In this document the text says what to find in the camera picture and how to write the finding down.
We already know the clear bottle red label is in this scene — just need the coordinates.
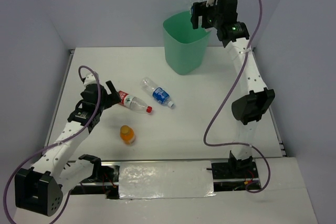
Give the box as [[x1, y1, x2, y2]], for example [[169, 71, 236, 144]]
[[118, 90, 152, 114]]

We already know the clear bottle blue label white cap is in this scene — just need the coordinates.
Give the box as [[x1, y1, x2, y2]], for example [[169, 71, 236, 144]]
[[140, 77, 175, 108]]

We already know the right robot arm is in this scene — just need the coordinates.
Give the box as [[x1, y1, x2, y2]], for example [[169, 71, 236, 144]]
[[191, 0, 275, 177]]

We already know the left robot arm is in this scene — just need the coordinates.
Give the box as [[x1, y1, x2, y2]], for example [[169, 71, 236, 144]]
[[14, 81, 121, 217]]

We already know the green plastic bin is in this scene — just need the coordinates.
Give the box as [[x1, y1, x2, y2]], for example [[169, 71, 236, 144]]
[[163, 11, 211, 75]]

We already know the orange juice bottle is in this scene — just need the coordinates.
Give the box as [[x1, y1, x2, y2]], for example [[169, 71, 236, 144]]
[[120, 125, 136, 145]]

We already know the silver tape panel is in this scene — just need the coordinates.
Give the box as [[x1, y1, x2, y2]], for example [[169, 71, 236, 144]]
[[119, 161, 215, 199]]

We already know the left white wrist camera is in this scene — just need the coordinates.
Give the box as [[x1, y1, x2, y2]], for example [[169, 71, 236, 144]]
[[82, 72, 99, 87]]

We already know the metal base rail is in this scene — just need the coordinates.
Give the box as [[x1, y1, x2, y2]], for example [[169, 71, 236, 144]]
[[71, 159, 261, 200]]

